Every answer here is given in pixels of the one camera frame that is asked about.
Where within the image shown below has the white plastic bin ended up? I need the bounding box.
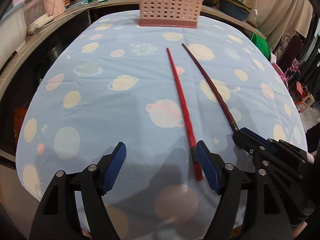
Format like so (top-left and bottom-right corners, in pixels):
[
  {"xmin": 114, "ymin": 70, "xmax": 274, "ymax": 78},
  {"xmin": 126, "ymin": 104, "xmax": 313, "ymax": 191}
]
[{"xmin": 0, "ymin": 7, "xmax": 27, "ymax": 68}]

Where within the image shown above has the dark red chopstick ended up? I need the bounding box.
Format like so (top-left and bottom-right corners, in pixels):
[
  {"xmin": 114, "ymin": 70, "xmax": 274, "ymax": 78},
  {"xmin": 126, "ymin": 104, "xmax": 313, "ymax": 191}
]
[{"xmin": 182, "ymin": 43, "xmax": 239, "ymax": 132}]

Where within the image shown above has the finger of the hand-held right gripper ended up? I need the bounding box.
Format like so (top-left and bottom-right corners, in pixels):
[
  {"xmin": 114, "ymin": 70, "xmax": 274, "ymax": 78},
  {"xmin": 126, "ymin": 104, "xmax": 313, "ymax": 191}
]
[
  {"xmin": 240, "ymin": 127, "xmax": 308, "ymax": 159},
  {"xmin": 232, "ymin": 129, "xmax": 304, "ymax": 180}
]

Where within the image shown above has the small wooden stool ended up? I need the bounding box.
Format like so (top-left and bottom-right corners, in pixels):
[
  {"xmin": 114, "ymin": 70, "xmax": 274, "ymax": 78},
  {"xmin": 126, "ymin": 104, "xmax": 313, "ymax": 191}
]
[{"xmin": 295, "ymin": 86, "xmax": 316, "ymax": 114}]

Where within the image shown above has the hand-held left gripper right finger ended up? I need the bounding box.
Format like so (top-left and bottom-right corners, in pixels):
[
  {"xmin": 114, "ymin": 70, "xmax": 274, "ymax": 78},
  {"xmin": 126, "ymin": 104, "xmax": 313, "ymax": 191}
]
[{"xmin": 195, "ymin": 141, "xmax": 293, "ymax": 240}]

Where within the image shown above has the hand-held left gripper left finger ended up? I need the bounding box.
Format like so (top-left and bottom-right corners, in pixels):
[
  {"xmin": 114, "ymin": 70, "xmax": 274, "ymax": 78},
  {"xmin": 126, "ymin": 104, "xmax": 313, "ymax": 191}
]
[{"xmin": 29, "ymin": 142, "xmax": 127, "ymax": 240}]

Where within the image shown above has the dark metal chair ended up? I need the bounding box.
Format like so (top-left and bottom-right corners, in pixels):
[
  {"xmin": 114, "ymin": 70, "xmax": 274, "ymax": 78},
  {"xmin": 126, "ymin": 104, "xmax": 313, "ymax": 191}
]
[{"xmin": 277, "ymin": 34, "xmax": 308, "ymax": 68}]

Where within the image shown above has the blue planet print tablecloth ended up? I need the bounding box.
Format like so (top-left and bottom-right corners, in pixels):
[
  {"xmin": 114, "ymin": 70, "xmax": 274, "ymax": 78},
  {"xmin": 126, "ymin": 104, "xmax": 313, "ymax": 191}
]
[{"xmin": 15, "ymin": 10, "xmax": 308, "ymax": 240}]

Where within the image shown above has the green cloth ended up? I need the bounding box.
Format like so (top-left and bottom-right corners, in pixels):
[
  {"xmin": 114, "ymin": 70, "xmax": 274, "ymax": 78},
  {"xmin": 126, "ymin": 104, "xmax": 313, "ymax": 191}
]
[{"xmin": 249, "ymin": 27, "xmax": 272, "ymax": 60}]

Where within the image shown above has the beige curtain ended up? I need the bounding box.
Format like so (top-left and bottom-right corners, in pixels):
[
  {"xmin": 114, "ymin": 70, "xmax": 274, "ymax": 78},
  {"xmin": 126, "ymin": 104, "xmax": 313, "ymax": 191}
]
[{"xmin": 241, "ymin": 0, "xmax": 314, "ymax": 53}]

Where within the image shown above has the pink perforated utensil basket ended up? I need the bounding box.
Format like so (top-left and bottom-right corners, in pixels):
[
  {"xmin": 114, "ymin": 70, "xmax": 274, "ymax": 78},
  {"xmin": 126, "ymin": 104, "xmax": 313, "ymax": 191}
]
[{"xmin": 138, "ymin": 0, "xmax": 202, "ymax": 29}]

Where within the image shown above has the pink patterned cloth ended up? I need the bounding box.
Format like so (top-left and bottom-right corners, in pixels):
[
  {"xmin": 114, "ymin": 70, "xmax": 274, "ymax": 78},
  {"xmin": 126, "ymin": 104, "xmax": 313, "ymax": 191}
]
[{"xmin": 269, "ymin": 55, "xmax": 304, "ymax": 90}]

